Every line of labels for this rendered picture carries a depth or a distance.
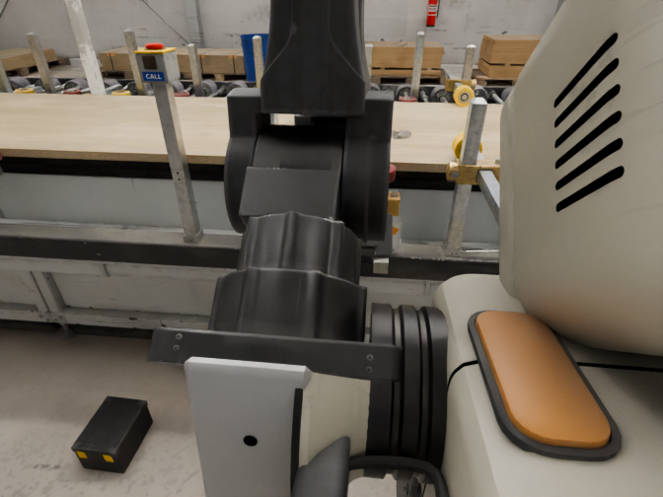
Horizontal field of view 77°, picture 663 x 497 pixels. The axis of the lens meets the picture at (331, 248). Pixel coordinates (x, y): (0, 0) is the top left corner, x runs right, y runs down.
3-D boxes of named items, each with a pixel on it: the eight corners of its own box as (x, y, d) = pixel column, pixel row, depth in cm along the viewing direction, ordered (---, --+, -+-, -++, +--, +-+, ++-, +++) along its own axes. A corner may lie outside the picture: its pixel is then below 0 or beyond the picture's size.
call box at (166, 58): (170, 87, 99) (163, 50, 95) (141, 86, 99) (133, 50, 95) (182, 81, 105) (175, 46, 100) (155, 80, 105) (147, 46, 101)
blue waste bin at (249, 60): (277, 90, 618) (274, 35, 579) (240, 90, 622) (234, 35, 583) (285, 82, 667) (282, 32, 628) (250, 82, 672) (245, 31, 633)
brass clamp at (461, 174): (502, 186, 104) (507, 168, 102) (448, 184, 106) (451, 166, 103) (496, 177, 110) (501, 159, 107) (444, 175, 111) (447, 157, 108)
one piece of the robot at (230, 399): (310, 556, 20) (309, 376, 16) (210, 544, 21) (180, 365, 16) (331, 402, 29) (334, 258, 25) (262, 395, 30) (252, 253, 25)
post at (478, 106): (455, 271, 121) (488, 100, 95) (442, 270, 121) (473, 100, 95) (453, 264, 124) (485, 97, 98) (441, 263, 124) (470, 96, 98)
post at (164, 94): (198, 243, 124) (166, 82, 100) (183, 242, 124) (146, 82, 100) (203, 235, 127) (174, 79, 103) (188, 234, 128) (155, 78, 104)
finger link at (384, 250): (342, 235, 66) (341, 202, 57) (389, 237, 65) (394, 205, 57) (339, 274, 63) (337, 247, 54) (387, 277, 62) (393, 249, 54)
